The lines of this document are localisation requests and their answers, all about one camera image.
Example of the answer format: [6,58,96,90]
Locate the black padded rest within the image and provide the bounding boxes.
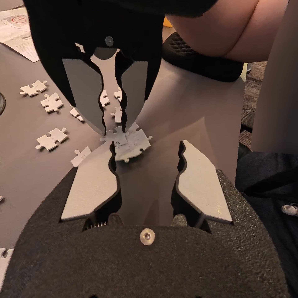
[162,32,244,82]

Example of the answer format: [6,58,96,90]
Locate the printed instruction leaflet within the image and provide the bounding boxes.
[0,7,40,63]

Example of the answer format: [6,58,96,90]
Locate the scatter of white puzzle pieces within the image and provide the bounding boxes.
[0,80,123,283]

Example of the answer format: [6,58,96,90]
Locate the person's dark trousers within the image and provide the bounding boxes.
[235,151,298,298]

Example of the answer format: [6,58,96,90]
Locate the white drawstring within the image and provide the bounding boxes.
[280,203,298,216]

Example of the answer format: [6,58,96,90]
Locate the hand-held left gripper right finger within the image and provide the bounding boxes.
[171,140,234,228]

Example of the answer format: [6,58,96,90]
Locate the person's right forearm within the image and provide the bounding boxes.
[166,0,289,63]

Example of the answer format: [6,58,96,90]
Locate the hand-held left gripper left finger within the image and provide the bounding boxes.
[60,141,122,223]

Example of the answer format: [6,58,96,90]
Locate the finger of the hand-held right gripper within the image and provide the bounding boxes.
[62,58,107,136]
[115,50,149,133]

